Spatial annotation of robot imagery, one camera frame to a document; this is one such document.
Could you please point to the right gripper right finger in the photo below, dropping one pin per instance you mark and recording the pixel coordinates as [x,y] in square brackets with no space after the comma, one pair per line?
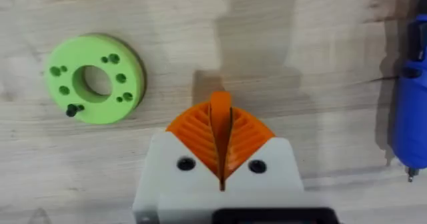
[263,154]

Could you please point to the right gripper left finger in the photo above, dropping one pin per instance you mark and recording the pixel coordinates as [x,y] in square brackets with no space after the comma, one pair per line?
[180,150]

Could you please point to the black screw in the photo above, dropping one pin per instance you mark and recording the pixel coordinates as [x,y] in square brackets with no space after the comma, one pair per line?
[72,110]

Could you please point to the blue electric screwdriver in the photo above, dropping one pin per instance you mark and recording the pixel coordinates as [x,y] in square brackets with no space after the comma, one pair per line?
[411,94]

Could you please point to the green disc with holes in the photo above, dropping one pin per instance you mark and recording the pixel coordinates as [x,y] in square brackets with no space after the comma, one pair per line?
[95,79]

